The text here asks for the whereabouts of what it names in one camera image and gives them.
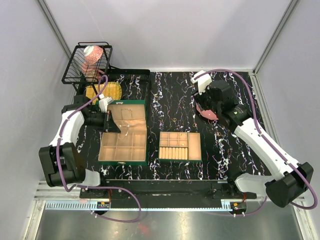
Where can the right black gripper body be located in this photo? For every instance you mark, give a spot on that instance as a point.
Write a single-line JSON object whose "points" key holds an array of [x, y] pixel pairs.
{"points": [[204, 102]]}

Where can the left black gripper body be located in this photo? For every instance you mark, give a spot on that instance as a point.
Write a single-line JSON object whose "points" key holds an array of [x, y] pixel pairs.
{"points": [[99, 120]]}

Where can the small green jewelry tray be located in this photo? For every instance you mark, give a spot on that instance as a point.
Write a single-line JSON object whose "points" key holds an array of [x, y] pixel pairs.
{"points": [[171, 149]]}

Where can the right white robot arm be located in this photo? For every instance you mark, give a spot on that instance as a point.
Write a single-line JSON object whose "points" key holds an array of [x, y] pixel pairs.
{"points": [[288, 178]]}

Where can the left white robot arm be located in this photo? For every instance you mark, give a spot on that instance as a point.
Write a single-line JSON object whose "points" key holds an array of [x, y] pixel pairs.
{"points": [[61, 162]]}

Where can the large green jewelry box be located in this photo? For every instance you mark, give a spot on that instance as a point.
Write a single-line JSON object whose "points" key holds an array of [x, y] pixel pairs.
{"points": [[128, 147]]}

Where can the pink polka dot plate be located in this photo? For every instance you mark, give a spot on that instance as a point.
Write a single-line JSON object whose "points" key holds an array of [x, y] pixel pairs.
{"points": [[207, 114]]}

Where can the yellow woven tray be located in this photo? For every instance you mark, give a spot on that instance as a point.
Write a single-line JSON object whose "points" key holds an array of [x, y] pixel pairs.
{"points": [[112, 89]]}

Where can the pink patterned cup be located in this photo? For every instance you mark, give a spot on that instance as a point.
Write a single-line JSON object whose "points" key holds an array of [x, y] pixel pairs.
{"points": [[91, 72]]}

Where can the pink patterned ceramic bowl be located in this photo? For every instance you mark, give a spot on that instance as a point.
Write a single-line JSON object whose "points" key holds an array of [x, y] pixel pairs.
{"points": [[92, 54]]}

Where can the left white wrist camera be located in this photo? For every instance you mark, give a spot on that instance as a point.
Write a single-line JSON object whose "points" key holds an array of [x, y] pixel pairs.
{"points": [[103, 102]]}

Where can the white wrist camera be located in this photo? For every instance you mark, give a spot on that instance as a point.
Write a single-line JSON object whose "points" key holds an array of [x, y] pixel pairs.
{"points": [[103, 102], [202, 80]]}

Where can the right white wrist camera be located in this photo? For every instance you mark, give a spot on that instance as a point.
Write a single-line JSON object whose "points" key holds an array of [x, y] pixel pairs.
{"points": [[202, 80]]}

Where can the black wire dish rack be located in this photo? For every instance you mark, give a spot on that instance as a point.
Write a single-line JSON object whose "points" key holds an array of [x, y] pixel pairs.
{"points": [[135, 83]]}

